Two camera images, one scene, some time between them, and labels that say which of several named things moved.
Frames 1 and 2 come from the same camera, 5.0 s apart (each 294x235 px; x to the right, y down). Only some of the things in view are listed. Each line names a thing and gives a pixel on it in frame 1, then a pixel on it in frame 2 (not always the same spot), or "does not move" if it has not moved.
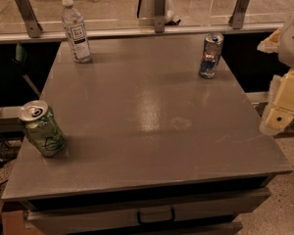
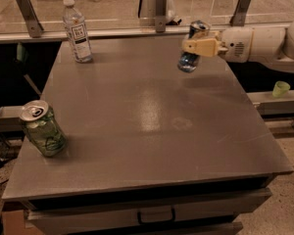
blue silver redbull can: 213,43 -> 189,62
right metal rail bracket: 237,19 does not move
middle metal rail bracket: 160,10 does not move
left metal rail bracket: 32,24 does not move
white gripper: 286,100 -> 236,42
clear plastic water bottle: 75,29 does not move
